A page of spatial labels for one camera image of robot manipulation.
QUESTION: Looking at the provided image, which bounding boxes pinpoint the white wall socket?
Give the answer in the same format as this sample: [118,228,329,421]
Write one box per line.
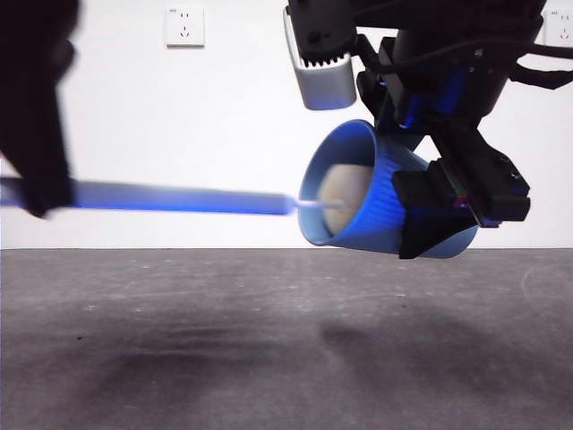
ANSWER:
[543,9,573,47]
[165,6,206,48]

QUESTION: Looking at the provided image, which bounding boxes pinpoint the blue ribbed plastic cup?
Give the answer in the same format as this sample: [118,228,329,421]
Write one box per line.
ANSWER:
[297,118,481,261]

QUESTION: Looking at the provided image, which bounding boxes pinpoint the grey handle sponge cup brush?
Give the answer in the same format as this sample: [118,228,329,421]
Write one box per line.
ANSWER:
[0,163,372,237]

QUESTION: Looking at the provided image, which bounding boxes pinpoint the black cable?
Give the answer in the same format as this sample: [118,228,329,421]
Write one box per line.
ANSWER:
[508,53,573,90]

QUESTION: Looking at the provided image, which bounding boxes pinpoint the pale grey right camera box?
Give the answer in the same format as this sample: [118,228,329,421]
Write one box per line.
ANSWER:
[282,5,358,112]

